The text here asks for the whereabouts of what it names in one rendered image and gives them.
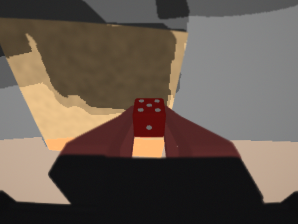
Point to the red die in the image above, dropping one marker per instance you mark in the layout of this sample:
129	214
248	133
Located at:
149	117

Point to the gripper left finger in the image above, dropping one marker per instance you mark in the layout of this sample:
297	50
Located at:
105	139

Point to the tan flat mat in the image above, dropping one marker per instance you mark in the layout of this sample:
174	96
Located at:
76	76

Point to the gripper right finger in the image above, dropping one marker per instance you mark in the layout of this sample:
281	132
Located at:
193	140

